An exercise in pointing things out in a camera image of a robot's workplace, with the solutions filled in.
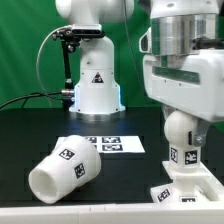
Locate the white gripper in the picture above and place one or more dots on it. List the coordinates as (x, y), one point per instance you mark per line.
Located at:
(193, 84)

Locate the black camera stand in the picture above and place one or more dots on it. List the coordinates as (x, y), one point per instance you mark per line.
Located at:
(67, 66)

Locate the white lamp base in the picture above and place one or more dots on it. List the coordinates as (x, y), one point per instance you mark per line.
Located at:
(185, 185)

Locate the white table border frame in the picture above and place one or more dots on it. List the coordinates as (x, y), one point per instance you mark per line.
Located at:
(144, 213)

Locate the white marker sheet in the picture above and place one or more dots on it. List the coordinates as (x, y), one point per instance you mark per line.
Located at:
(109, 144)

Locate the black camera on stand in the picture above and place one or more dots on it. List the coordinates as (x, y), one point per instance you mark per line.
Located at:
(87, 31)

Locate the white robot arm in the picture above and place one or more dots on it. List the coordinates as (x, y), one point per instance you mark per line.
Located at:
(178, 28)

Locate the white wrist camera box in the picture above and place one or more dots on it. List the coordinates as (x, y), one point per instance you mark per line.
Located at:
(145, 42)

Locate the white lamp shade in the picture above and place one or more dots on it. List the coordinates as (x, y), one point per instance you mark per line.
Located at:
(73, 162)

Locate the white lamp bulb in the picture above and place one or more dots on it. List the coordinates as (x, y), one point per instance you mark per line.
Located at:
(183, 155)

